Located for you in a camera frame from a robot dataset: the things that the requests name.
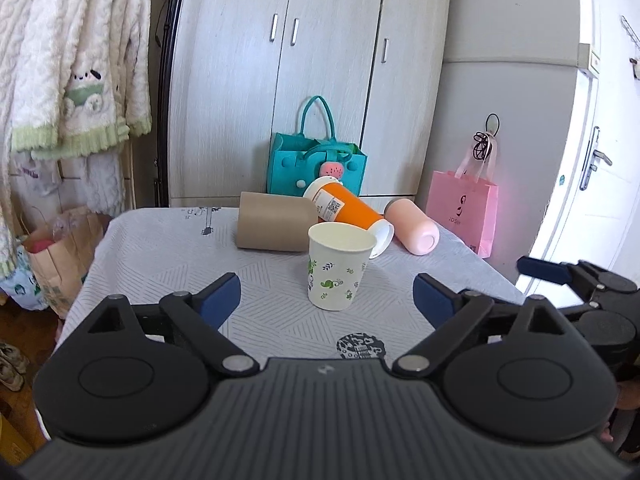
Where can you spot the pink paper gift bag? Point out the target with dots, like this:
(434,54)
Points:
(462,210)

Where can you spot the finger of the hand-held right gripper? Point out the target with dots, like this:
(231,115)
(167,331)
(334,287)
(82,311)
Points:
(542,269)

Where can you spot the pink cup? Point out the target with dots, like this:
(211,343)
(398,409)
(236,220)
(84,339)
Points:
(412,227)

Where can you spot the wall hook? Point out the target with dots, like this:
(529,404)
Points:
(493,124)

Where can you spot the tan cup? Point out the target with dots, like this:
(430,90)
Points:
(272,222)

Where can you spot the white fleece robe green trim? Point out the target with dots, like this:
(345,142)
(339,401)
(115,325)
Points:
(75,60)

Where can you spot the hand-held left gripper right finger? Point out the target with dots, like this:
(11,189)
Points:
(431,297)

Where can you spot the metal wall hook rack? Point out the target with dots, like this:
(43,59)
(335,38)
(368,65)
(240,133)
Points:
(632,40)

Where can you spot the orange cup with white lid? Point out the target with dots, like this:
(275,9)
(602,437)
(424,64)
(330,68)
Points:
(350,210)

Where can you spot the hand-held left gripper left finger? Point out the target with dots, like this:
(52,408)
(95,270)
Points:
(222,297)

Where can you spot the blue printed bag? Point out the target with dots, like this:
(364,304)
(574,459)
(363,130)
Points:
(20,285)

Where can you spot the grey patterned tablecloth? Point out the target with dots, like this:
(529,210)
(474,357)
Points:
(150,260)

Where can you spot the white wooden wardrobe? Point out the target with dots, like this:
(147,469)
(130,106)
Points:
(225,85)

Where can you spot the brown paper bag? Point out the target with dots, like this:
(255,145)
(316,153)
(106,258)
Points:
(55,265)

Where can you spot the teal felt tote bag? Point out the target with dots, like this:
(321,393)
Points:
(292,170)

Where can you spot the white door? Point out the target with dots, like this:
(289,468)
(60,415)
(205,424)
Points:
(615,110)

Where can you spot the pair of shoes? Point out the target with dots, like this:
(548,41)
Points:
(11,365)

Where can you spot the person's right hand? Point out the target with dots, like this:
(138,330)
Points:
(607,432)

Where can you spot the black clothes rack pole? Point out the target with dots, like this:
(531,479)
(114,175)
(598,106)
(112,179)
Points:
(164,110)

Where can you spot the leaf print paper cup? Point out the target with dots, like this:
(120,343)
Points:
(335,270)

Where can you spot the white garment purple print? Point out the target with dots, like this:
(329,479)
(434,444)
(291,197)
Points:
(65,180)

